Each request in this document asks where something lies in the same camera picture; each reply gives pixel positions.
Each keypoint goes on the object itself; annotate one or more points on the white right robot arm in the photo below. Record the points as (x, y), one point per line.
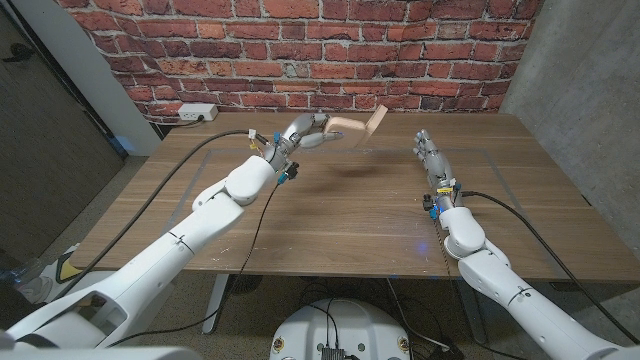
(500, 280)

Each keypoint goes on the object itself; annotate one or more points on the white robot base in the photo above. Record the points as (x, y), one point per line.
(350, 325)

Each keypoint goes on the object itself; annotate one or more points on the white table leg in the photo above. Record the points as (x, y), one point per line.
(215, 305)

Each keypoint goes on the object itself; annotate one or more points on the yellow black floor item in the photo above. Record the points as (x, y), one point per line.
(67, 270)

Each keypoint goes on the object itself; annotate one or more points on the beige jewelry box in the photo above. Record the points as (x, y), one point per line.
(352, 131)

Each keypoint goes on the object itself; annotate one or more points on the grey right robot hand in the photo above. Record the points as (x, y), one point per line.
(437, 165)

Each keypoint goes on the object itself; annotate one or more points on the black round floor object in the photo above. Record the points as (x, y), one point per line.
(245, 284)

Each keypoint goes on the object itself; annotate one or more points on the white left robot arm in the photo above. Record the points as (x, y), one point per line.
(150, 270)

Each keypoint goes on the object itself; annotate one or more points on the black floor adapter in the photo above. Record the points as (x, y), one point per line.
(447, 352)

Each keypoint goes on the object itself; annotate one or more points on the grey sneaker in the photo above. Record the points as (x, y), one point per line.
(37, 289)

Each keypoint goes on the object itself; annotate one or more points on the grey table leg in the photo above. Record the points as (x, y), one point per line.
(472, 310)

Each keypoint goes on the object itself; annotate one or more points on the red brick printed backdrop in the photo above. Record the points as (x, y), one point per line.
(325, 50)

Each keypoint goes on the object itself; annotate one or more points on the white power strip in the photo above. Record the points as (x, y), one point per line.
(197, 112)

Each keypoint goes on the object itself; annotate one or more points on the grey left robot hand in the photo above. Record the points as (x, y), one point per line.
(295, 135)

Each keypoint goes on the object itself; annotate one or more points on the dark door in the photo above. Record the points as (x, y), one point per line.
(40, 150)

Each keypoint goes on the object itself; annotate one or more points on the white robot torso edge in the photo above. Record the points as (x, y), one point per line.
(100, 354)

